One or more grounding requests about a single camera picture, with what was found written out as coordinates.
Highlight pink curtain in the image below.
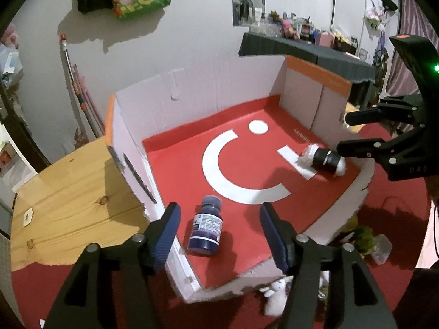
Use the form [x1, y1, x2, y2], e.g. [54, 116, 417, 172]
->
[386, 0, 438, 97]

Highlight dark cloth side table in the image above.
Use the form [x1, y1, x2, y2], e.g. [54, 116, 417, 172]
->
[238, 32, 375, 83]

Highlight small tag on table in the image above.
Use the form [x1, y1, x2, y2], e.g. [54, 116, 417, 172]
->
[23, 208, 34, 227]

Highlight red knitted table cloth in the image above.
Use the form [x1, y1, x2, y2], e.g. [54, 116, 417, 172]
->
[10, 140, 438, 328]

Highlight green scrunchie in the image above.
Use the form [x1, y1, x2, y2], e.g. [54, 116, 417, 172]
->
[342, 226, 374, 256]

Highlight dark blue ink bottle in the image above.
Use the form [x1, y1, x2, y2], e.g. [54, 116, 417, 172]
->
[187, 195, 223, 256]

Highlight white wardrobe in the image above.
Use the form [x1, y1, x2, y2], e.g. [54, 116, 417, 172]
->
[332, 0, 399, 59]

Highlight clear plastic small box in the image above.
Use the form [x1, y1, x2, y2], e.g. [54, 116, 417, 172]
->
[370, 234, 393, 265]

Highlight orange cardboard box tray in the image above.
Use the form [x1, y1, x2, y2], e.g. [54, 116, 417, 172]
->
[105, 56, 374, 303]

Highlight mop handle pole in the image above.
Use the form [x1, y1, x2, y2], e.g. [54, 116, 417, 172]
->
[60, 33, 100, 138]

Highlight white black socks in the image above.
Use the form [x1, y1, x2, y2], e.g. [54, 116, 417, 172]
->
[298, 143, 347, 177]

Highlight pink plush toy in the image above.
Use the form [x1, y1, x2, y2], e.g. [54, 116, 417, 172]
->
[1, 23, 19, 48]

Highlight white fluffy bunny hair clip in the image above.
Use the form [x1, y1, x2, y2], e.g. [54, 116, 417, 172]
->
[259, 276, 293, 316]

